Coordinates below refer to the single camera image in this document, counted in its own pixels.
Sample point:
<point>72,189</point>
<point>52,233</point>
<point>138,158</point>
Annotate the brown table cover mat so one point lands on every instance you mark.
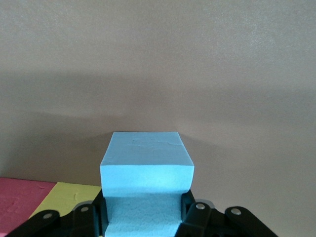
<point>158,61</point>

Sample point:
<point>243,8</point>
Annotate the blue foam block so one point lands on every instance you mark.
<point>145,153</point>

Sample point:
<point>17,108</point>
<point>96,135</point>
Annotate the red foam block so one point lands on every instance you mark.
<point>19,202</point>

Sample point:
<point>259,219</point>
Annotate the yellow foam block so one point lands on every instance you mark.
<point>64,197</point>

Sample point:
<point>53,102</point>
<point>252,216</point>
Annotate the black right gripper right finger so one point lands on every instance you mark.
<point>222,224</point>

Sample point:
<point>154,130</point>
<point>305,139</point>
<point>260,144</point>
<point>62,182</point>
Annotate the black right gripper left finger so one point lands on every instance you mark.
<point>64,223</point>

